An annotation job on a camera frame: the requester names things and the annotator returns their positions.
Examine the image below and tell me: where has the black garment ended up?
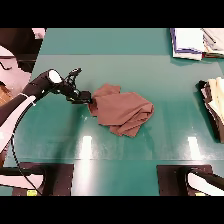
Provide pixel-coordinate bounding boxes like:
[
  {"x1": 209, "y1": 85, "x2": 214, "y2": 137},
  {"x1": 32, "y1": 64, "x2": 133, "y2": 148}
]
[{"x1": 195, "y1": 79, "x2": 224, "y2": 144}]

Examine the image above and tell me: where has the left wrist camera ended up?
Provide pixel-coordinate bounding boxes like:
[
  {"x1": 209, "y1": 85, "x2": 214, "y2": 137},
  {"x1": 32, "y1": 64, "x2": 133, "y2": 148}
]
[{"x1": 65, "y1": 67, "x2": 83, "y2": 88}]

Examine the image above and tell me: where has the brown garment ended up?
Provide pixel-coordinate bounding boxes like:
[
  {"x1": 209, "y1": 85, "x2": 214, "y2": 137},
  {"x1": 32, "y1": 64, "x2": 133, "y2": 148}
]
[{"x1": 87, "y1": 83, "x2": 155, "y2": 138}]

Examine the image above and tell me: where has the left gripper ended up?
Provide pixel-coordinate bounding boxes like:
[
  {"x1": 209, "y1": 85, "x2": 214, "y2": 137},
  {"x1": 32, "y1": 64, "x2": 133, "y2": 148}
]
[{"x1": 65, "y1": 87, "x2": 93, "y2": 105}]

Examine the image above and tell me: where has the black cable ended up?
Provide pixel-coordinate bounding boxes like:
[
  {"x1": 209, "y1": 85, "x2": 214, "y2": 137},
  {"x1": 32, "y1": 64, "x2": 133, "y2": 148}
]
[{"x1": 10, "y1": 99, "x2": 44, "y2": 196}]

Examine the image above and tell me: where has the cream garment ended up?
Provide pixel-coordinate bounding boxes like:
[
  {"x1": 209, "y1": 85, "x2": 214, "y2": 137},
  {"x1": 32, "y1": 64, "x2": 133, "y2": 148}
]
[{"x1": 206, "y1": 76, "x2": 224, "y2": 125}]

